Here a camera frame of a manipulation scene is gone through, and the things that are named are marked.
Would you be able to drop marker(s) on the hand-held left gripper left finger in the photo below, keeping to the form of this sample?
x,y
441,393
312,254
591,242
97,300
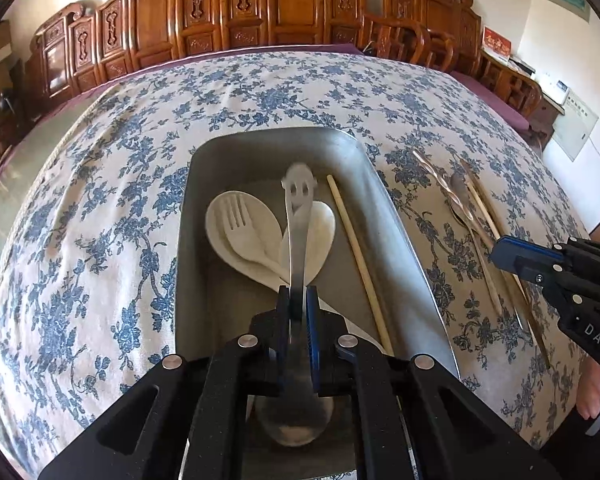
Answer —
x,y
283,320

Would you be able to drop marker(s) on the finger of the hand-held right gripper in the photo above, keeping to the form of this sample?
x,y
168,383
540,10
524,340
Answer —
x,y
525,247
540,274

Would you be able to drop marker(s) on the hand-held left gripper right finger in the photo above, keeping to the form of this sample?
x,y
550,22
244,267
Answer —
x,y
313,332

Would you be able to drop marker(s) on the wooden chopstick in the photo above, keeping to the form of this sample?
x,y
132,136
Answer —
x,y
480,220
355,260
486,206

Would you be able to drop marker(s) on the small white spoon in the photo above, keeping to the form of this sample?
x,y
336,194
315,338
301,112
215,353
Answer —
x,y
322,240

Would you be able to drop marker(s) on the twisted metal chopstick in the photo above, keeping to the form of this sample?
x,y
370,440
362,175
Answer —
x,y
445,186

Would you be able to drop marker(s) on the rectangular metal tray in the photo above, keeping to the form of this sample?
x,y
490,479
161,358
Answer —
x,y
260,160

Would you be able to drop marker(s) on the person's right hand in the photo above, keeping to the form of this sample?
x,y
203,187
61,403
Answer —
x,y
594,395

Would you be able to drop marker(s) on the wooden side table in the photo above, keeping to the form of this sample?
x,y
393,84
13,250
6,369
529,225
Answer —
x,y
545,120

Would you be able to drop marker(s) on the white electrical panel door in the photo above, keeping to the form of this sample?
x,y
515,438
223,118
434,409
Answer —
x,y
577,125

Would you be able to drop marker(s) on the purple armchair cushion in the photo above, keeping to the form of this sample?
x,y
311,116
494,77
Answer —
x,y
500,105

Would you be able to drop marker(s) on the white box device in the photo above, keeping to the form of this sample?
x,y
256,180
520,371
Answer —
x,y
555,91

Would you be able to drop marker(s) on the red desk calendar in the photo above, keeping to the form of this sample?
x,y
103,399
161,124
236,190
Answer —
x,y
497,45

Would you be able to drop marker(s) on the blue floral tablecloth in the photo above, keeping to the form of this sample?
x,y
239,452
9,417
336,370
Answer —
x,y
105,210

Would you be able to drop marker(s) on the carved wooden armchair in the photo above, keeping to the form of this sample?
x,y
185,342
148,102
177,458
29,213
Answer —
x,y
430,15

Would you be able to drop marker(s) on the carved wooden sofa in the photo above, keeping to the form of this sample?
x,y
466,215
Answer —
x,y
205,10

